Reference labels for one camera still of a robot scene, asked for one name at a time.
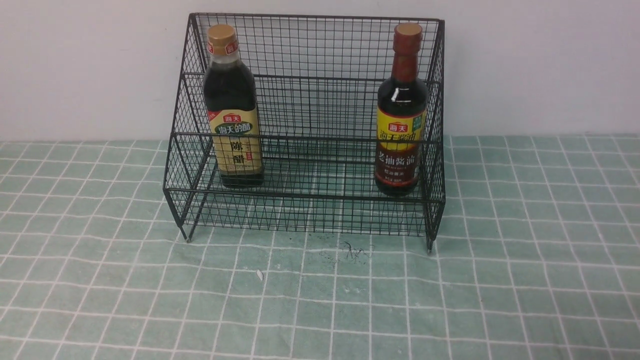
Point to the black wire mesh shelf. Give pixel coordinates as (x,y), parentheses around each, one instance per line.
(316,81)

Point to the green checkered tablecloth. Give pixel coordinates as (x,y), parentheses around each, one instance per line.
(537,258)

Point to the soy sauce bottle red cap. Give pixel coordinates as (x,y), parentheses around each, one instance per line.
(401,116)

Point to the vinegar bottle gold cap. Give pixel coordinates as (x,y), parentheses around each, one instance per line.
(231,101)

